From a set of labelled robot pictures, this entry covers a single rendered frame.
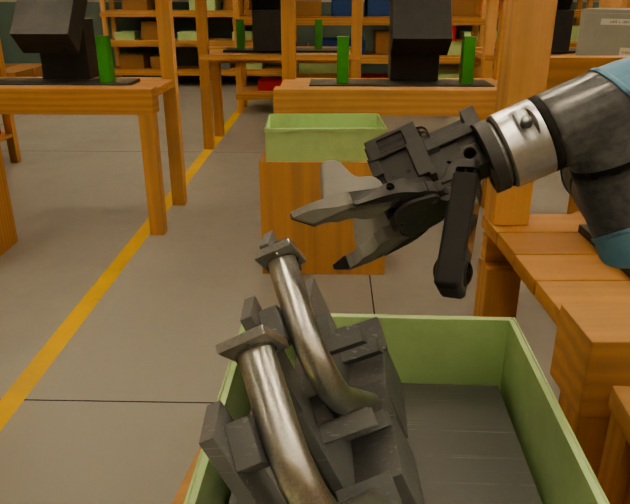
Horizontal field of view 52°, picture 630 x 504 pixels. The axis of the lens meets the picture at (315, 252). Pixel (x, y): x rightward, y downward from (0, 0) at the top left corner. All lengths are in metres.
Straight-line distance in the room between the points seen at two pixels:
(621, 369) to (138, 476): 1.53
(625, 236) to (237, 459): 0.42
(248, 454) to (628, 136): 0.43
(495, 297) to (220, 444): 1.34
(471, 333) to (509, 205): 0.69
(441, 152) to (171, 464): 1.76
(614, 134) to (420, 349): 0.51
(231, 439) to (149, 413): 2.00
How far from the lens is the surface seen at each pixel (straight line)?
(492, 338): 1.03
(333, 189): 0.59
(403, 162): 0.63
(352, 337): 0.83
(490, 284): 1.73
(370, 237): 0.69
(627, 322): 1.22
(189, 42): 10.72
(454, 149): 0.65
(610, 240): 0.68
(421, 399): 1.01
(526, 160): 0.62
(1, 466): 2.41
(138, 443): 2.35
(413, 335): 1.01
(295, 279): 0.63
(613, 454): 1.15
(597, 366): 1.16
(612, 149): 0.65
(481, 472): 0.90
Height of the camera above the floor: 1.42
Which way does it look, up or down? 22 degrees down
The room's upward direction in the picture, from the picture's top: straight up
